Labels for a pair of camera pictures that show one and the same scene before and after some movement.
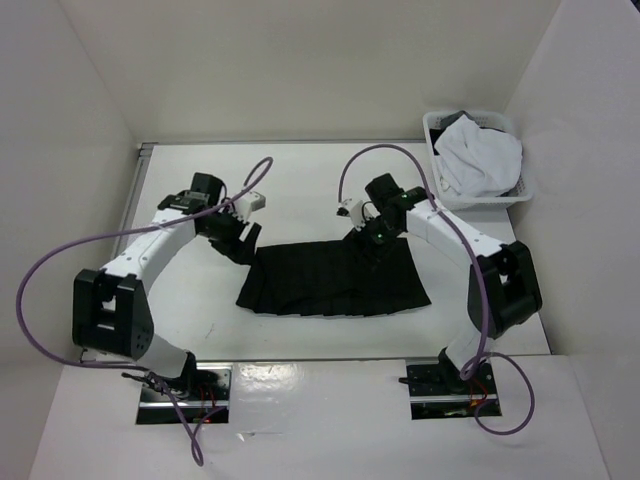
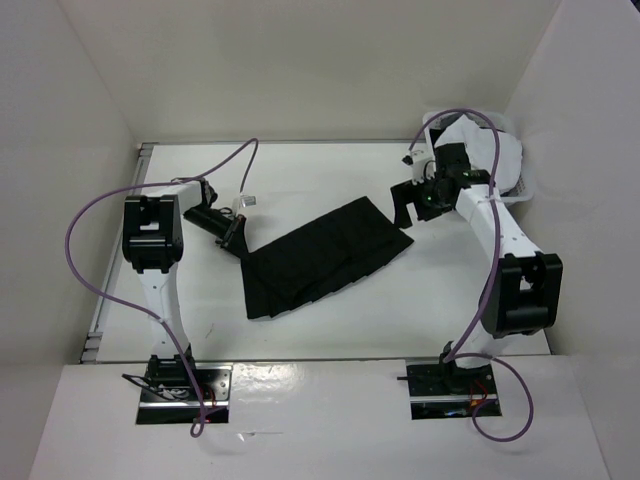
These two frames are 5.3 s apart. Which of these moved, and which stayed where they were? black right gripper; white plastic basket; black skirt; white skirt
Moved: black skirt; black right gripper
Stayed: white skirt; white plastic basket
